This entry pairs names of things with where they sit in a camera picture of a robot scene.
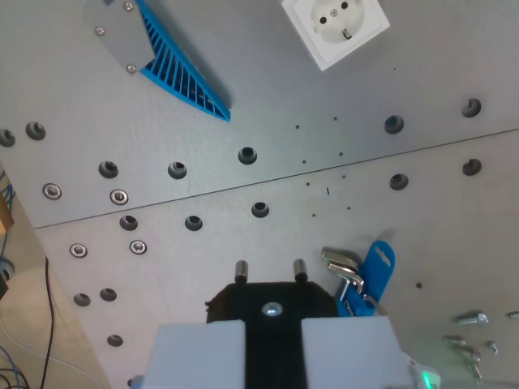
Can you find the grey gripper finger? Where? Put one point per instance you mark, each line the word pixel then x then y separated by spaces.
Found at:
pixel 353 352
pixel 194 356

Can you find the black two-pin plug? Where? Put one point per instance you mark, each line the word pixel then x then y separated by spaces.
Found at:
pixel 273 336

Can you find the silver hex key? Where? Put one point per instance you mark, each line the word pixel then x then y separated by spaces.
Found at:
pixel 375 304
pixel 338 256
pixel 348 272

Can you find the blue hex key holder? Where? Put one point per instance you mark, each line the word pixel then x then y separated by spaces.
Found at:
pixel 375 271

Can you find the silver bolt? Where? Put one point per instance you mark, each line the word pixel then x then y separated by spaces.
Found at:
pixel 466 353
pixel 472 318
pixel 514 314

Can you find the silver countersunk plate screw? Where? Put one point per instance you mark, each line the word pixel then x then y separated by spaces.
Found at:
pixel 52 191
pixel 118 197
pixel 78 250
pixel 138 246

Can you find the small silver nut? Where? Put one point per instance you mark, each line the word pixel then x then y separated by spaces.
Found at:
pixel 492 347

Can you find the blue ribbed plastic part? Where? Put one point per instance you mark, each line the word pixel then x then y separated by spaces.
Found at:
pixel 182 77

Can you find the small bracket screw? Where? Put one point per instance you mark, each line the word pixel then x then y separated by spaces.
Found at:
pixel 131 68
pixel 100 30
pixel 129 6

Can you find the white wall socket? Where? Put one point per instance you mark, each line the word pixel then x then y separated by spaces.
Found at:
pixel 334 28

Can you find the grey metal bracket plate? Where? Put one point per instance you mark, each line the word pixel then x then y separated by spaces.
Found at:
pixel 121 36

